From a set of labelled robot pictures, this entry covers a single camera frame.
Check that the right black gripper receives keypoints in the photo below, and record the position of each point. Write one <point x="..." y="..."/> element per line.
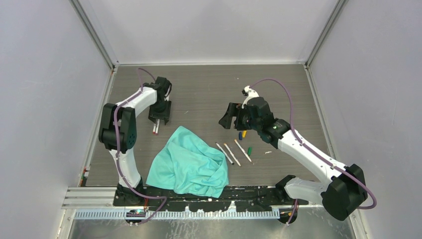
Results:
<point x="234" y="110"/>

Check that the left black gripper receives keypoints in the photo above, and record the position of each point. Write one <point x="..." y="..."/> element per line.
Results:
<point x="154" y="115"/>

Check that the magenta-tipped white pen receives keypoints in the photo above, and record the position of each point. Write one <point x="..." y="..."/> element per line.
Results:
<point x="157" y="124"/>

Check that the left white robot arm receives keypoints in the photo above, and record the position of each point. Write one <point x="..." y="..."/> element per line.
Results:
<point x="118" y="133"/>

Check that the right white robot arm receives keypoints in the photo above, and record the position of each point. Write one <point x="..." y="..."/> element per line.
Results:
<point x="340" y="189"/>

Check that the yellow-tipped white pen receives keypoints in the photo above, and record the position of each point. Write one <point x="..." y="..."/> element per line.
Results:
<point x="243" y="151"/>

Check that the black-tipped white pen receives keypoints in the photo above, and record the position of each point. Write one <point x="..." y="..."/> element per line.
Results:
<point x="226" y="155"/>

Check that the orange-tipped white pen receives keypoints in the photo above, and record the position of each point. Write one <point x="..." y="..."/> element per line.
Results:
<point x="232" y="154"/>

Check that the teal cloth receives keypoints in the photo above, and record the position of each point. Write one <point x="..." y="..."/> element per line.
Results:
<point x="188" y="165"/>

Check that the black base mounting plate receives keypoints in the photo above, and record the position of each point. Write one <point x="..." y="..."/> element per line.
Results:
<point x="245" y="198"/>

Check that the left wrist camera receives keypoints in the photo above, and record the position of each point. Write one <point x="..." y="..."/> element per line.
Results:
<point x="168" y="94"/>

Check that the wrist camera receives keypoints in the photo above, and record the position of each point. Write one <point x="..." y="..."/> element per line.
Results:
<point x="168" y="94"/>
<point x="250" y="94"/>

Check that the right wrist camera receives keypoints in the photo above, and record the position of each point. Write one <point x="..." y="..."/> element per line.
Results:
<point x="250" y="94"/>

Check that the slotted aluminium rail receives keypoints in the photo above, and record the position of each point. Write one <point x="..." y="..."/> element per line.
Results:
<point x="138" y="214"/>

